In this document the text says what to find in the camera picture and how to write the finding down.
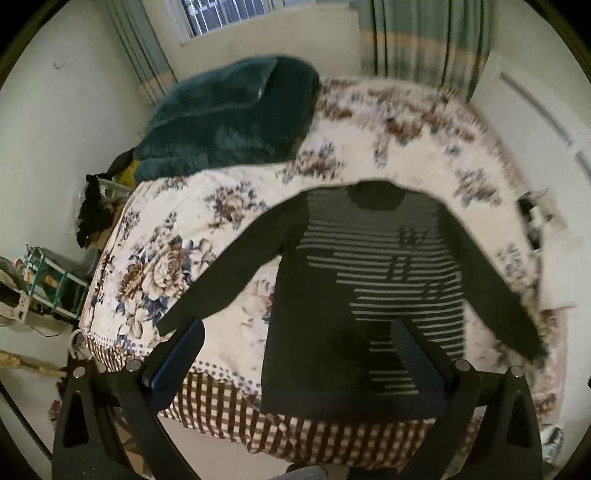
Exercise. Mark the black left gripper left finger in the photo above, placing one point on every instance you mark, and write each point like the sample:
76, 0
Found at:
86, 443

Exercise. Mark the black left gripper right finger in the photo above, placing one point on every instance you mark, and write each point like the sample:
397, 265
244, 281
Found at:
508, 443

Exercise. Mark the dark striped knit sweater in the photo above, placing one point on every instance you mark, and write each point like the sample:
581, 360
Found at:
354, 261

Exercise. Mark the black clothes pile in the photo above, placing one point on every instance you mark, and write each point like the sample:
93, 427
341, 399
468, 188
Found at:
103, 193

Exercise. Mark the brown checkered bed sheet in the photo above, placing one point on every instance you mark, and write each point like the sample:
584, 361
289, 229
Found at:
220, 410

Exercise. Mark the floral bed cover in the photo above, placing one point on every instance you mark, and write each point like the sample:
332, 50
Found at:
414, 137

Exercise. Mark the white wardrobe door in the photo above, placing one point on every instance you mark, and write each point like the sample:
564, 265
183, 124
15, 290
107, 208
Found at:
550, 147

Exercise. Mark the dark green plush blanket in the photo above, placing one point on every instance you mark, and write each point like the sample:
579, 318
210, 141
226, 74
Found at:
254, 111

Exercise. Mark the green striped left curtain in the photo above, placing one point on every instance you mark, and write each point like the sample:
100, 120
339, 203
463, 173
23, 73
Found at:
142, 49

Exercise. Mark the green striped curtain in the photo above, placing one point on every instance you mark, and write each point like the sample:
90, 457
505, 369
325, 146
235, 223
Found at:
142, 49
438, 43

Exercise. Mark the green striped right curtain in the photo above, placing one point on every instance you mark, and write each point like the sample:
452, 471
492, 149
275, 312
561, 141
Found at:
438, 43

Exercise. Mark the window with white bars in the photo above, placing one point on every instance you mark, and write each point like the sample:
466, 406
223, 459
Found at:
195, 18

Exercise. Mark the green wire rack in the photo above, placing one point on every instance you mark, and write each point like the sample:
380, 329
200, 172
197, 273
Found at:
57, 283

